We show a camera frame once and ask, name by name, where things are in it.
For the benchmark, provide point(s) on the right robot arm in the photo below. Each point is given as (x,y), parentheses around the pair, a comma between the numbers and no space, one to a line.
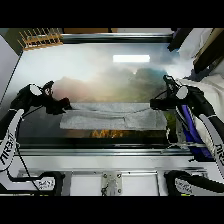
(206,116)

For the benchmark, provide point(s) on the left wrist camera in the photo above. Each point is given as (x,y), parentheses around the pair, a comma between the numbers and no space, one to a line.
(48,88)

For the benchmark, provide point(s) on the wooden rack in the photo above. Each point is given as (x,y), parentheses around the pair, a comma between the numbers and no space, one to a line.
(41,40)

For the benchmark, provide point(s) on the black garment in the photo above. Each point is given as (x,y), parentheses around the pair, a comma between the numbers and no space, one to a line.
(178,38)

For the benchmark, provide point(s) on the blue garment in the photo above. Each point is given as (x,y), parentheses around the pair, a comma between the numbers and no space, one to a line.
(188,133)

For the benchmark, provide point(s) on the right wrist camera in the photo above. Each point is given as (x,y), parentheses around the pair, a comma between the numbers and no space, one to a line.
(169,85)

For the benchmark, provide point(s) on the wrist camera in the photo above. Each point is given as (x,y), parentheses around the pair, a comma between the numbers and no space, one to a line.
(48,88)
(169,85)

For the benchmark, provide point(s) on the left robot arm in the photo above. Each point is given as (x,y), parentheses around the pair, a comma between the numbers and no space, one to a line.
(13,133)

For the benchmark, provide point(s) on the grey garment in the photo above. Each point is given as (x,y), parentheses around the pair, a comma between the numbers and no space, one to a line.
(113,116)

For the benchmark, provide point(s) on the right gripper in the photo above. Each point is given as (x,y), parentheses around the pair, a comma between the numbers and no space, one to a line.
(161,104)

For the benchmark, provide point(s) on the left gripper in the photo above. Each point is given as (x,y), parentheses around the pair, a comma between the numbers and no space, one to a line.
(58,106)

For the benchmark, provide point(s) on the silver frame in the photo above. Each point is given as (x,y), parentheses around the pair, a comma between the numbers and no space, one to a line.
(133,156)

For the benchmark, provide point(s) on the white garment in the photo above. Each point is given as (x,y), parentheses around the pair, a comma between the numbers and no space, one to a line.
(196,41)
(201,131)

